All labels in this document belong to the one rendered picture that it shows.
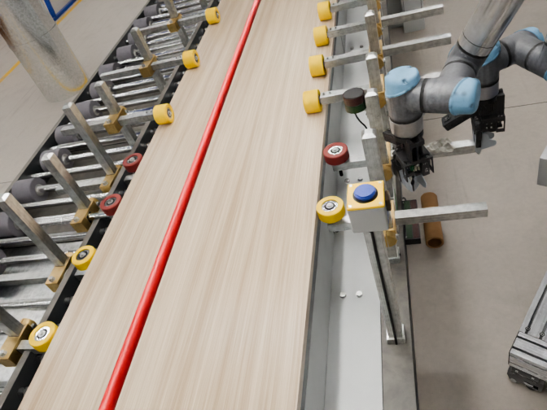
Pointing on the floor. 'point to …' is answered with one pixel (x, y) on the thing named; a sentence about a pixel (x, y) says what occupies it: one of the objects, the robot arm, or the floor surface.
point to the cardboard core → (434, 237)
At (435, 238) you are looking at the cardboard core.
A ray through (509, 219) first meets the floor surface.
